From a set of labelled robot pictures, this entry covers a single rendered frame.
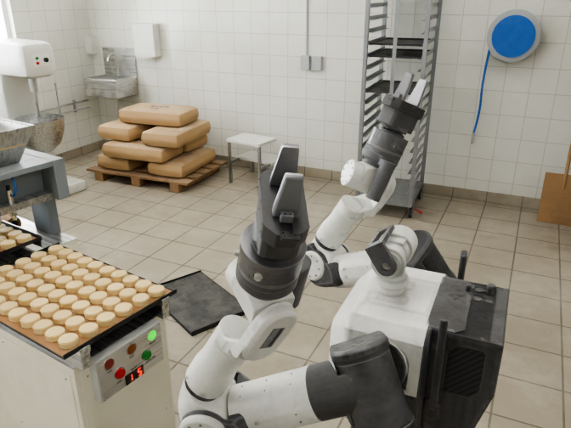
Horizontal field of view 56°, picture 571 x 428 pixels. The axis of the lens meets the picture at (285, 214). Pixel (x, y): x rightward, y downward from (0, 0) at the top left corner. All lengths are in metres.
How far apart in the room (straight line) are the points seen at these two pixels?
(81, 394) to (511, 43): 4.07
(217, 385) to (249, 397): 0.07
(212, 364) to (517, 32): 4.21
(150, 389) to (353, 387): 1.07
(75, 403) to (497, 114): 4.17
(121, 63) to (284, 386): 5.87
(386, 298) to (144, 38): 5.39
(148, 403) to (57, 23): 5.19
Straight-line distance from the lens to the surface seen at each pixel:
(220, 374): 0.87
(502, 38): 4.78
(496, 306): 1.06
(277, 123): 5.59
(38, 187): 2.29
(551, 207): 4.90
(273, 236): 0.61
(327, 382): 0.87
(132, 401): 1.79
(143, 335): 1.66
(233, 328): 0.84
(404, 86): 1.26
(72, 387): 1.63
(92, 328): 1.57
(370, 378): 0.85
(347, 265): 1.32
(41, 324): 1.63
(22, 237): 2.21
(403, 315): 0.98
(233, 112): 5.81
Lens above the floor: 1.76
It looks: 22 degrees down
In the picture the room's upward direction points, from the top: straight up
